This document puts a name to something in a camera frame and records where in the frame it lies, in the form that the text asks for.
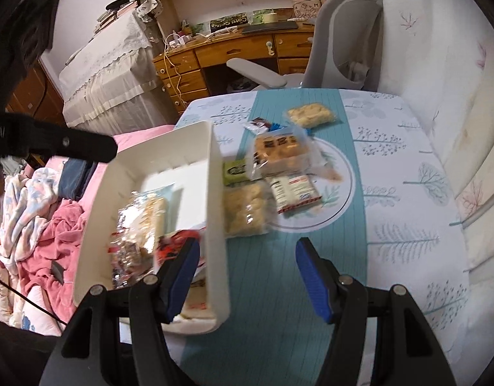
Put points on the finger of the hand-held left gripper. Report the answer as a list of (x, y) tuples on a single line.
[(82, 146)]

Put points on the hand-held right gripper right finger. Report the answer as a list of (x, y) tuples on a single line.
[(315, 281)]

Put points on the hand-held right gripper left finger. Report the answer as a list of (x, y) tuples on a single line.
[(182, 277)]

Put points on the large pale cake packet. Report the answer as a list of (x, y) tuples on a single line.
[(148, 217)]

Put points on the white plastic bin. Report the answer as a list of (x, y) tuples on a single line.
[(186, 201)]

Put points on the pale cookie clear packet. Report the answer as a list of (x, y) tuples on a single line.
[(311, 115), (247, 211)]

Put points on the white label snack packet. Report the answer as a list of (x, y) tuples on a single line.
[(293, 191)]

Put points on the green pastry packet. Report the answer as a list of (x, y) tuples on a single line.
[(235, 171)]

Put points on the brown bread packet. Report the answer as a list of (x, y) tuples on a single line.
[(279, 152)]

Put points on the small dark chocolate packet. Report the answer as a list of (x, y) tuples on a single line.
[(261, 125)]

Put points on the folded blue jeans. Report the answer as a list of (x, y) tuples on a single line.
[(76, 179)]

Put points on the brown wooden door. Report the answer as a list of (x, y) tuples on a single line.
[(34, 96)]

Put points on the floral fleece blanket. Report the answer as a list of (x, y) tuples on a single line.
[(30, 193)]

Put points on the lace covered piano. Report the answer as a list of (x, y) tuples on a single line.
[(110, 68)]

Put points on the coral pink blanket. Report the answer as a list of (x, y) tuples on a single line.
[(50, 241)]

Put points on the tree print tablecloth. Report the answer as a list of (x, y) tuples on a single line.
[(391, 209)]

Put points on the small black device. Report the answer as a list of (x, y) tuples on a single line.
[(58, 272)]

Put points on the stack of books and papers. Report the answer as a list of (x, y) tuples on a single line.
[(114, 14)]

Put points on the white power strip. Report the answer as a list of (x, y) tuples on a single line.
[(179, 41)]

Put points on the floral fabric pouch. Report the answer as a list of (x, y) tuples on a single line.
[(148, 8)]

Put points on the wooden desk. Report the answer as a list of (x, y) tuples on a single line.
[(230, 50)]

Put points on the person's black clothing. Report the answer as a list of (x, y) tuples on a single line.
[(14, 354)]

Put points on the dark printed box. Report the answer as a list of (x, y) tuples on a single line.
[(228, 23)]

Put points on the pale green desk charm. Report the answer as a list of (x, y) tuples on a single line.
[(269, 47)]

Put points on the dark desk mat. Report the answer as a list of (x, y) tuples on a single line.
[(271, 28)]

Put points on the tape roll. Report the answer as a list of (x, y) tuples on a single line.
[(269, 17)]

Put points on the white floral curtain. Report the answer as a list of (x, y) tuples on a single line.
[(451, 68)]

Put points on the grey office chair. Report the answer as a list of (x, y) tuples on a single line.
[(331, 28)]

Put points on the cardboard box with drawings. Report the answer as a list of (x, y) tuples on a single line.
[(307, 8)]

